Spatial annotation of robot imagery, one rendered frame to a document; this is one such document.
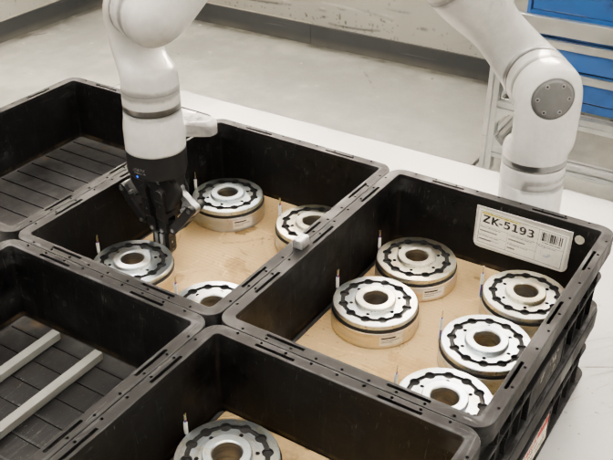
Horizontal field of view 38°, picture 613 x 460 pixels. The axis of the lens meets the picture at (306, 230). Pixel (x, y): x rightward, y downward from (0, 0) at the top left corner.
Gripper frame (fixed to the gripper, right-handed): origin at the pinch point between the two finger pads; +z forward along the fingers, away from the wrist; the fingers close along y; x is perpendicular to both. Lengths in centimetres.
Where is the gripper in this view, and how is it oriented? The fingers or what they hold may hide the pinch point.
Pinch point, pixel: (164, 241)
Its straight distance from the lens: 117.9
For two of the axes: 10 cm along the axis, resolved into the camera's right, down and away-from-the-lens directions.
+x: 5.4, -4.4, 7.2
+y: 8.4, 2.9, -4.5
